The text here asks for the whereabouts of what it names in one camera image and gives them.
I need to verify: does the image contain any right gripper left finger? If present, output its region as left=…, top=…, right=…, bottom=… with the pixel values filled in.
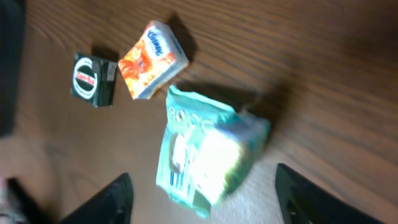
left=59, top=172, right=134, bottom=224

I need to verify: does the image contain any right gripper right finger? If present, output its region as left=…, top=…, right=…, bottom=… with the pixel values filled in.
left=275, top=163, right=380, bottom=224

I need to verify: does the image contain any mint green wet wipes pack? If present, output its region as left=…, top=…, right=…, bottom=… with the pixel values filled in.
left=155, top=85, right=271, bottom=218

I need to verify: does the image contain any green Zam-Buk box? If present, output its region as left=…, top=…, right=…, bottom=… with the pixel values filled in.
left=70, top=53, right=117, bottom=108

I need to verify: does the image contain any orange Kleenex tissue pack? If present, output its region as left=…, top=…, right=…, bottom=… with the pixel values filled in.
left=118, top=21, right=189, bottom=100

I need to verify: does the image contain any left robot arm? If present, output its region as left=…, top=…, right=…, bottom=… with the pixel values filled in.
left=1, top=0, right=25, bottom=138

